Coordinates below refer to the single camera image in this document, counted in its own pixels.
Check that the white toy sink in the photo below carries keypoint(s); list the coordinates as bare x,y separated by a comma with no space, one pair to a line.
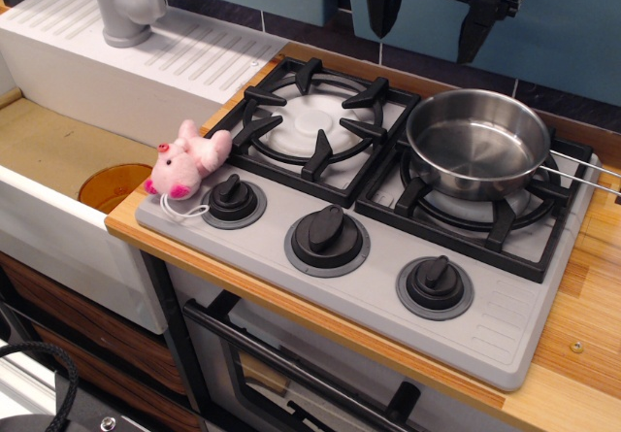
75,106

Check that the orange plastic bowl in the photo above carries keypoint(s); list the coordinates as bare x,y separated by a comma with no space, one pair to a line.
107,188

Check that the black right burner grate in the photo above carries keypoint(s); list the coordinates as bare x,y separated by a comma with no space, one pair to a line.
530,233

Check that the stainless steel pan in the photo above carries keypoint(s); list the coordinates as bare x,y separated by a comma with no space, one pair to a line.
479,145

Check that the black burner grate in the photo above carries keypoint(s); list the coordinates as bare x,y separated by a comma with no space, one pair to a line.
530,233
306,132

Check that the pink stuffed pig toy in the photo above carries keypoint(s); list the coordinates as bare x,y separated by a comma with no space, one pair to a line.
181,166

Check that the grey toy faucet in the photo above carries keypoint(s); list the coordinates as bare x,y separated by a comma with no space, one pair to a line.
127,23

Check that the black left burner grate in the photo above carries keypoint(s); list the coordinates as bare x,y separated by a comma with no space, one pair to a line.
306,132

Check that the black left stove knob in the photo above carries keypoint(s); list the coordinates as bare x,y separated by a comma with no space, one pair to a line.
234,204

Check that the black stove knob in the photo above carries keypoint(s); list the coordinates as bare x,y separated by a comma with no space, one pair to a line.
234,204
435,288
327,244

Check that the oven door with black handle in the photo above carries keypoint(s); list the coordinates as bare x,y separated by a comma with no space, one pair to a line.
281,377

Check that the grey toy stove top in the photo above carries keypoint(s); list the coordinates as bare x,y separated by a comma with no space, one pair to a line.
494,340

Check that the wooden drawer fronts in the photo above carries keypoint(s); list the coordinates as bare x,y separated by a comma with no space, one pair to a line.
116,359

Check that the black right stove knob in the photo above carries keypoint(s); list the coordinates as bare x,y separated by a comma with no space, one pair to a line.
435,288

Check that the black middle stove knob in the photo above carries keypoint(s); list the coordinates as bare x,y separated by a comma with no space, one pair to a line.
327,244

